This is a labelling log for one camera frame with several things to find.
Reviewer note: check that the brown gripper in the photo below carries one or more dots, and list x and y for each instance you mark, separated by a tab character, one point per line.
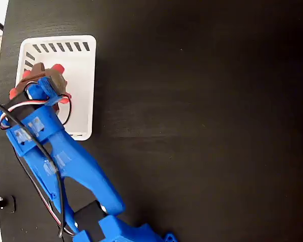
38	91

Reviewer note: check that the red turtle toy grey shell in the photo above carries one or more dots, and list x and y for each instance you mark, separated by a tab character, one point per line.
59	82

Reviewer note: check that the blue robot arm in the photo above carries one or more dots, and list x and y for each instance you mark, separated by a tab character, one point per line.
75	161

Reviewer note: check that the white plastic basket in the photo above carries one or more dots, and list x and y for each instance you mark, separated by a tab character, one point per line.
78	75

